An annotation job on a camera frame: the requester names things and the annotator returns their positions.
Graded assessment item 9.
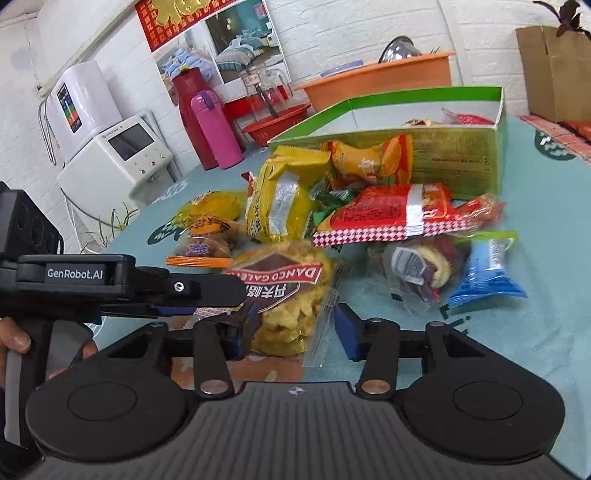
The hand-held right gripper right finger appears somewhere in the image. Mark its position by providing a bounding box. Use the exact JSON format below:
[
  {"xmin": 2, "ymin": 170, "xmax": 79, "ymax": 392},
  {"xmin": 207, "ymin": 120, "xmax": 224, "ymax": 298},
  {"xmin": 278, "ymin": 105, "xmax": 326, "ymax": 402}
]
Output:
[{"xmin": 335, "ymin": 302, "xmax": 513, "ymax": 401}]

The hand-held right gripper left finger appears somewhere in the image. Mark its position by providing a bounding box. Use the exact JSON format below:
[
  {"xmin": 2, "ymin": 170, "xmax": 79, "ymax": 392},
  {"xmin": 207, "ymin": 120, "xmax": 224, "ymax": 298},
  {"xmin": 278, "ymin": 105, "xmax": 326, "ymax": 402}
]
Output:
[{"xmin": 69, "ymin": 302, "xmax": 257, "ymax": 400}]

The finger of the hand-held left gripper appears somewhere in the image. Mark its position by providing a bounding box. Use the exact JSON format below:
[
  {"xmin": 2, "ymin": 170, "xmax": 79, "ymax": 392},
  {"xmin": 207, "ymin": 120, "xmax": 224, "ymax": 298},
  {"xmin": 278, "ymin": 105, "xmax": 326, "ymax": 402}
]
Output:
[
  {"xmin": 134, "ymin": 267, "xmax": 247, "ymax": 308},
  {"xmin": 99, "ymin": 302, "xmax": 197, "ymax": 320}
]

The clear packet of yellow chips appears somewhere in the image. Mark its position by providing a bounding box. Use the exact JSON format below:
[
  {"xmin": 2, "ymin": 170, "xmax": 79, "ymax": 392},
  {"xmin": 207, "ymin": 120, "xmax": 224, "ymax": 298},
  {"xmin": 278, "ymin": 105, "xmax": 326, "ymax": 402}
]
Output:
[{"xmin": 194, "ymin": 240, "xmax": 343, "ymax": 370}]

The red checkered snack packet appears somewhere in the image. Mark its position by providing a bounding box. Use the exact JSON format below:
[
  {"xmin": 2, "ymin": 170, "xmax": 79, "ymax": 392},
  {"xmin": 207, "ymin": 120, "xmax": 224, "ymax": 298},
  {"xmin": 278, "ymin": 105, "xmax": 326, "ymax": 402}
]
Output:
[{"xmin": 312, "ymin": 182, "xmax": 472, "ymax": 248}]

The blue snack packet green top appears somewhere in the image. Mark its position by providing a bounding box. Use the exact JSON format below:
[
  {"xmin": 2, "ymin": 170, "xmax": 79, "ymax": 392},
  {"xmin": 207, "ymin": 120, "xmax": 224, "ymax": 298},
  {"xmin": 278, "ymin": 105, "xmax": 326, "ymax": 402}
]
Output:
[{"xmin": 445, "ymin": 231, "xmax": 528, "ymax": 308}]

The green cardboard box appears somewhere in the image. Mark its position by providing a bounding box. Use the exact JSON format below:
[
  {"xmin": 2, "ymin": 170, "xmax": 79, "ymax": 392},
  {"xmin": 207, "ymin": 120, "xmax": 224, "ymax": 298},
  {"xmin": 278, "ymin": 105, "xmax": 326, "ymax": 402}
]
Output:
[{"xmin": 267, "ymin": 86, "xmax": 509, "ymax": 200}]

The person's left hand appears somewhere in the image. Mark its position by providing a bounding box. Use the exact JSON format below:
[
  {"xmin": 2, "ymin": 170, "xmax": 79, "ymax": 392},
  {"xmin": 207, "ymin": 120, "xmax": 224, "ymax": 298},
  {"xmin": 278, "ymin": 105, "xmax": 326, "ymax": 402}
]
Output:
[{"xmin": 0, "ymin": 318, "xmax": 99, "ymax": 381}]

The clear packet with orange stripe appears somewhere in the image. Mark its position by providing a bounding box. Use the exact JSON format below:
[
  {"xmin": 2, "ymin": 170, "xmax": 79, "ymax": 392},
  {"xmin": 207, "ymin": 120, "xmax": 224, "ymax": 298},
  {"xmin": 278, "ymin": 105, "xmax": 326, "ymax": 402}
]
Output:
[{"xmin": 166, "ymin": 228, "xmax": 237, "ymax": 269}]

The green leafy plant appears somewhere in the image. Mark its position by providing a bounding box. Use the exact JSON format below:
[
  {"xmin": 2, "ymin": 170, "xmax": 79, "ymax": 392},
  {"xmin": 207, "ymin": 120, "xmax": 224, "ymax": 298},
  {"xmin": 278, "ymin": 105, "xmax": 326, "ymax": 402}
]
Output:
[{"xmin": 81, "ymin": 203, "xmax": 139, "ymax": 253}]

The clear packet of purple bread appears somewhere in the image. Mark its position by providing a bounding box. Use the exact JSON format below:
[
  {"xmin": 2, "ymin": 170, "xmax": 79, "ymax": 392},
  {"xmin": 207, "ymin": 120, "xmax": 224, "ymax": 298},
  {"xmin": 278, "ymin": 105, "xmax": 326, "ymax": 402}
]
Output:
[{"xmin": 369, "ymin": 235, "xmax": 468, "ymax": 315}]

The white appliance with screen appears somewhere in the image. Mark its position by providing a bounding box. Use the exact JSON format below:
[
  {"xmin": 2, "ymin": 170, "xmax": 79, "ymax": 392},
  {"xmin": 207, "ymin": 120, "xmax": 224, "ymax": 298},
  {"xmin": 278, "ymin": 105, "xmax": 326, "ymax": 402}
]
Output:
[{"xmin": 58, "ymin": 114, "xmax": 182, "ymax": 219}]

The large yellow snack bag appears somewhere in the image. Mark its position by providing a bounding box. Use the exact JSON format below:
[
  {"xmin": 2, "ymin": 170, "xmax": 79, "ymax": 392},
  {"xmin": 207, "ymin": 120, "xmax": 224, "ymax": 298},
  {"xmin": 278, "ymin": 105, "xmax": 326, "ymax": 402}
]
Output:
[{"xmin": 242, "ymin": 145, "xmax": 334, "ymax": 245}]

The small green snack packet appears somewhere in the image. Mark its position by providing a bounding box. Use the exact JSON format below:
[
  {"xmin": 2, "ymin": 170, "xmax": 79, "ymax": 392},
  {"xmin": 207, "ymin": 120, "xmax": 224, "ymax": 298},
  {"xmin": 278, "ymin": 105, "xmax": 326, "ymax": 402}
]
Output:
[{"xmin": 312, "ymin": 185, "xmax": 366, "ymax": 228}]

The pink thermos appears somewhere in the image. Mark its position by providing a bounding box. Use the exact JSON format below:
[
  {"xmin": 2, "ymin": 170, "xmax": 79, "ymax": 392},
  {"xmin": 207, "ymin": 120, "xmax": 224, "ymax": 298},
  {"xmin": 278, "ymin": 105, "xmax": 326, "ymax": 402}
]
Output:
[{"xmin": 190, "ymin": 90, "xmax": 245, "ymax": 171}]

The red thermos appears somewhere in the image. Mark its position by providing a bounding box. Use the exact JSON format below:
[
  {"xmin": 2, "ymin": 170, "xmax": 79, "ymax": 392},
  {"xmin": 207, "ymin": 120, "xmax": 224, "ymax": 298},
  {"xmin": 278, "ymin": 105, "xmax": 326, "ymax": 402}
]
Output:
[{"xmin": 171, "ymin": 67, "xmax": 228, "ymax": 171}]

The white water purifier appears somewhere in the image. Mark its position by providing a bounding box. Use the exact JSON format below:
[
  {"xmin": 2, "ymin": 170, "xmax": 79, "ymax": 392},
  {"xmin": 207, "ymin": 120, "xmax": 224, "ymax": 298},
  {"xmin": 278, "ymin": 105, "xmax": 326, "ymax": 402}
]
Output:
[{"xmin": 44, "ymin": 60, "xmax": 123, "ymax": 165}]

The small red brown snack packet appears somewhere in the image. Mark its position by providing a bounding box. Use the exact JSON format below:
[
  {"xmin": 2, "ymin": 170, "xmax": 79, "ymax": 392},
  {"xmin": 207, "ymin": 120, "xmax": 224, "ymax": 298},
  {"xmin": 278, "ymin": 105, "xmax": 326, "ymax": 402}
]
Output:
[{"xmin": 452, "ymin": 194, "xmax": 505, "ymax": 232}]

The red plastic basin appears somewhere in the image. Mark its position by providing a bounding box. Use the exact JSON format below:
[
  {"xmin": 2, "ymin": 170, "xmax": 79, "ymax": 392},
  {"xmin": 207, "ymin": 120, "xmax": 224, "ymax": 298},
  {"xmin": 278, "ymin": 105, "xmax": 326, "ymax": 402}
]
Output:
[{"xmin": 241, "ymin": 104, "xmax": 313, "ymax": 147}]

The red plastic stand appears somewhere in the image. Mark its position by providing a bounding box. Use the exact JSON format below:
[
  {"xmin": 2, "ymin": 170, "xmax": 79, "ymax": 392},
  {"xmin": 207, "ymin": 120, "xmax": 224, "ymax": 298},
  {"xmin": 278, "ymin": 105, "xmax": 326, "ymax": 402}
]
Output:
[{"xmin": 224, "ymin": 99, "xmax": 260, "ymax": 121}]

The teal printed tablecloth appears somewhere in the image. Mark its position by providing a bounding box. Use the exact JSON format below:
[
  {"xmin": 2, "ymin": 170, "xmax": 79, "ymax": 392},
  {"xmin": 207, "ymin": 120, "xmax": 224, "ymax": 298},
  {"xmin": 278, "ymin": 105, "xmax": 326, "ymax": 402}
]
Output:
[{"xmin": 88, "ymin": 115, "xmax": 591, "ymax": 476}]

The clear glass pitcher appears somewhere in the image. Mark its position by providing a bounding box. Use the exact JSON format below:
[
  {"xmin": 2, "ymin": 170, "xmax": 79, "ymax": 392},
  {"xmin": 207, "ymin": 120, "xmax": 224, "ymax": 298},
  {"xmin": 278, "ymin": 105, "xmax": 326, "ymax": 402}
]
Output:
[{"xmin": 239, "ymin": 64, "xmax": 293, "ymax": 117}]

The orange plastic basin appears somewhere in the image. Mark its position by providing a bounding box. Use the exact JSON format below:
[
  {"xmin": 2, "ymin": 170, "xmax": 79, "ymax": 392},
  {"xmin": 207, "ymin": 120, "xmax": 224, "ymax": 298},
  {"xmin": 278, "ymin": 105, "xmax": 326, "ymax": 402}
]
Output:
[{"xmin": 294, "ymin": 51, "xmax": 457, "ymax": 114}]

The metal bowl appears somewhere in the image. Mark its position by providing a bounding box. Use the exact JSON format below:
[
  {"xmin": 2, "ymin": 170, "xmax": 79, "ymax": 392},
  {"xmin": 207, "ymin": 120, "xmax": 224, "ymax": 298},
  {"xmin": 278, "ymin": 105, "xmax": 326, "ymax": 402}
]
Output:
[{"xmin": 379, "ymin": 36, "xmax": 424, "ymax": 64}]

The red plaid cloth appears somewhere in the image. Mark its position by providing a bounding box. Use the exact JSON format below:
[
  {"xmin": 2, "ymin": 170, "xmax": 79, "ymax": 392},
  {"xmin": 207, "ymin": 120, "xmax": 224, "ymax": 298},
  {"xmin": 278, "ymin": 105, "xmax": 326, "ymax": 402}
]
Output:
[{"xmin": 519, "ymin": 114, "xmax": 591, "ymax": 163}]

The large brown cardboard box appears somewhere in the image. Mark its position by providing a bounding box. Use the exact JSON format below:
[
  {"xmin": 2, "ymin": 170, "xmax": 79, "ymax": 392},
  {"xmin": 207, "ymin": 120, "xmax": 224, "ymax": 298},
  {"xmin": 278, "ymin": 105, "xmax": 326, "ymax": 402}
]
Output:
[{"xmin": 516, "ymin": 25, "xmax": 591, "ymax": 123}]

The dark purple plant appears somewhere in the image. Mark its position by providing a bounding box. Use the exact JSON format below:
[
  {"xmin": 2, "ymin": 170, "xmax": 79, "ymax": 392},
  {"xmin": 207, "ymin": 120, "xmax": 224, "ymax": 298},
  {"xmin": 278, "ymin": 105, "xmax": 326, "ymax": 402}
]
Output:
[{"xmin": 533, "ymin": 0, "xmax": 585, "ymax": 38}]

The bedding wall poster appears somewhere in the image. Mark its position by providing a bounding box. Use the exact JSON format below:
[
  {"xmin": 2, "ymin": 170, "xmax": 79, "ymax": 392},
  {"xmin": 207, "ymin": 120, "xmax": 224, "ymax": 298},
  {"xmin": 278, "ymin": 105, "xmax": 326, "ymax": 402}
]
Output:
[{"xmin": 152, "ymin": 0, "xmax": 291, "ymax": 100}]

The red gold wall banner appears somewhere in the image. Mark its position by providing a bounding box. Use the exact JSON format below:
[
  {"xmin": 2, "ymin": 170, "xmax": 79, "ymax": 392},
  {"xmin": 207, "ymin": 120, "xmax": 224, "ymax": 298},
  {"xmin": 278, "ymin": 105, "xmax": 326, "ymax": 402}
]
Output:
[{"xmin": 135, "ymin": 0, "xmax": 246, "ymax": 53}]

